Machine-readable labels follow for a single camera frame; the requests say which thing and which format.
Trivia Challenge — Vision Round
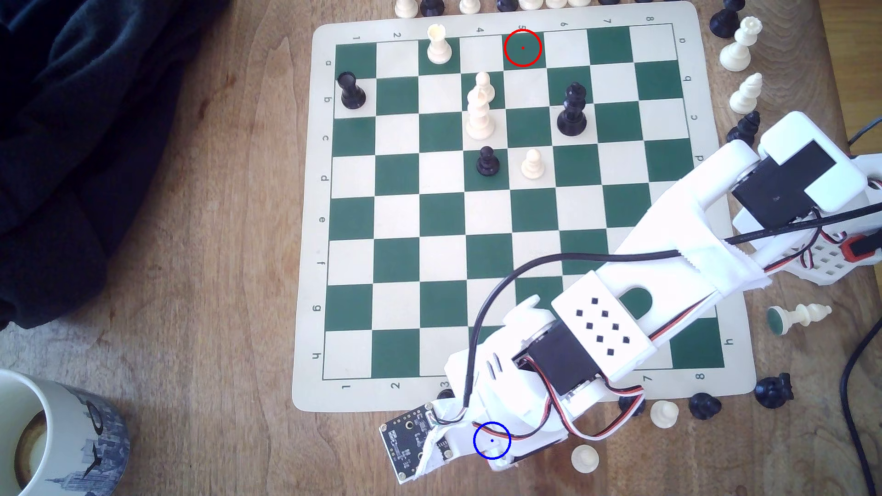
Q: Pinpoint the black camera cable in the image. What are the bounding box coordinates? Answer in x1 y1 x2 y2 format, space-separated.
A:
463 207 882 414

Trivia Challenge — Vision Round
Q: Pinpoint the white printed coffee mug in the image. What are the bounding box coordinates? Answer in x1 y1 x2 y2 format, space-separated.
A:
0 368 132 496

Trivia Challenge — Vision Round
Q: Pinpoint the dark blue cloth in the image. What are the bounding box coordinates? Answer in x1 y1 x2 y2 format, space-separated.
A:
0 0 232 330

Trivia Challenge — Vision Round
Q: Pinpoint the black chess queen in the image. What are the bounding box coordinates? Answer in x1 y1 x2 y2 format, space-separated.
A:
557 83 588 137

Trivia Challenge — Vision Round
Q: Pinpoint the white chess rook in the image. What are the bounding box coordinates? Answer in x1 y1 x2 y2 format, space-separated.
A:
426 23 453 66

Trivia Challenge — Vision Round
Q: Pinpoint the black chess knight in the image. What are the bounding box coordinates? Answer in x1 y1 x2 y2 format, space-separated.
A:
754 373 795 410

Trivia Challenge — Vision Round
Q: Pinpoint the red black white servo wire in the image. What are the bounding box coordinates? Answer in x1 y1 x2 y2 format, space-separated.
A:
475 293 721 443

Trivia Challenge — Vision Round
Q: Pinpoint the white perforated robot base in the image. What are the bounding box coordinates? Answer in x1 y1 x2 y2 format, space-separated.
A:
732 155 882 287

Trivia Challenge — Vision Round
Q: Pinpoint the black chess bishop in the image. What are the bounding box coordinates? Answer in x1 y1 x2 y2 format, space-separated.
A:
726 111 762 147

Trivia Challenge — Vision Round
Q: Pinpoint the black camera circuit board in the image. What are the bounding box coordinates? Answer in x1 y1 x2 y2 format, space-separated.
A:
380 406 442 483

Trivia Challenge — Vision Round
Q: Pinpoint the white queen right side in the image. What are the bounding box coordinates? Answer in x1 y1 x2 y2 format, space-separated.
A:
719 17 763 73

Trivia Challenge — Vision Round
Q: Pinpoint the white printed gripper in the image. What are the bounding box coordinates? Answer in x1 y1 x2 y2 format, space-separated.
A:
447 296 574 473

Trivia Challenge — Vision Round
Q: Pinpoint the white chess piece green felt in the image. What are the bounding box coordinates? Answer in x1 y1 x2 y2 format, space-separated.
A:
766 303 833 337

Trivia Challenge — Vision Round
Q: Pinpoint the white chess bishop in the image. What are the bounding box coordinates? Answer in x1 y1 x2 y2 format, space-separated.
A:
729 72 764 115

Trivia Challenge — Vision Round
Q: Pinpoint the green white chess mat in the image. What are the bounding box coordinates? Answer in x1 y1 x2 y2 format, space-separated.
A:
292 1 757 413

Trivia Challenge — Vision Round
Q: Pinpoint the thin black cable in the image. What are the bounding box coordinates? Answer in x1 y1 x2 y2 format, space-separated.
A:
848 117 882 146

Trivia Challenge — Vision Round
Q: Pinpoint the thick black cable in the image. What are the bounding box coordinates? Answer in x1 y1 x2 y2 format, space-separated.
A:
837 324 882 496

